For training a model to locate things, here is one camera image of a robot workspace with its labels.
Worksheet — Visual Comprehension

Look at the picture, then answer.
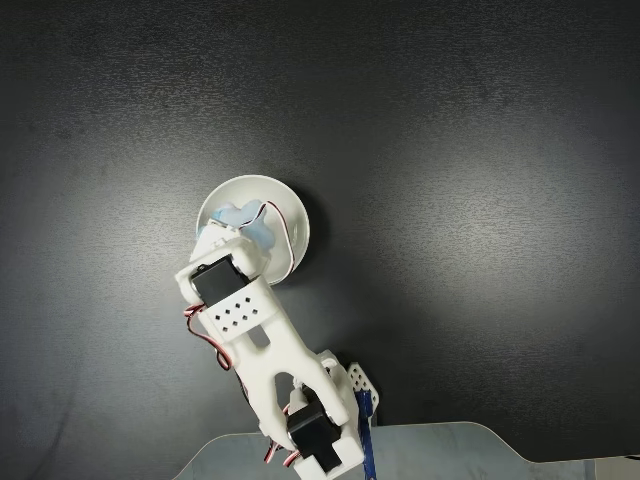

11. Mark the blue table clamp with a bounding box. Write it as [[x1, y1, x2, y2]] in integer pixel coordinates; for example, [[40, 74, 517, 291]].
[[356, 389, 380, 480]]

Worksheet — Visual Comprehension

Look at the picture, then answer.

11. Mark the red black arm servo cable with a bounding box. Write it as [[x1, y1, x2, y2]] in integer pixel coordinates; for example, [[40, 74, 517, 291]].
[[182, 301, 234, 372]]

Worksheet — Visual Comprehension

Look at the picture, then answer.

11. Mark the skyblue plush doll with keychain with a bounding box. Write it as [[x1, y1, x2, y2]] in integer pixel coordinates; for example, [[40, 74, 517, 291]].
[[209, 198, 279, 252]]

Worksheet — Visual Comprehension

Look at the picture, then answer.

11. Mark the white red gripper servo cable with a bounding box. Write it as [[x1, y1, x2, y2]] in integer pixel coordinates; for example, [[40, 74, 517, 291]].
[[263, 199, 297, 274]]

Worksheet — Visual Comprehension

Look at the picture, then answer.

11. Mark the white ceramic bowl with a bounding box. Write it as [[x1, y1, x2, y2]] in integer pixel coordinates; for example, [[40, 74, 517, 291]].
[[196, 174, 311, 287]]

